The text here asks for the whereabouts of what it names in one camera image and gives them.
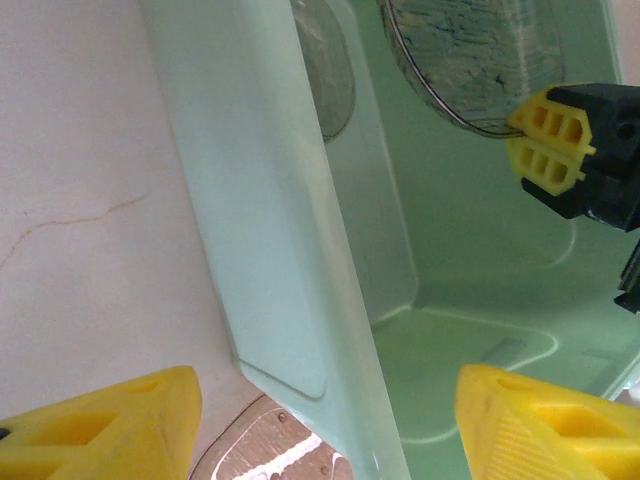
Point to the smoky grey glass plate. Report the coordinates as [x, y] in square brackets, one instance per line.
[325, 75]

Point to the light green plastic bin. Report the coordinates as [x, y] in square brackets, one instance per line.
[260, 200]

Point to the pinkish brown glass plate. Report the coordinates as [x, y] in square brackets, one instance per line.
[270, 450]

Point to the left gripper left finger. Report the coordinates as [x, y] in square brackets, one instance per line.
[115, 430]

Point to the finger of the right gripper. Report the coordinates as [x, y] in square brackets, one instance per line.
[565, 175]
[575, 120]

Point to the clear glass plate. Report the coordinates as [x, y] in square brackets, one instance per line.
[475, 60]

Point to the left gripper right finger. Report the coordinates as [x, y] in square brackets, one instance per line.
[540, 440]

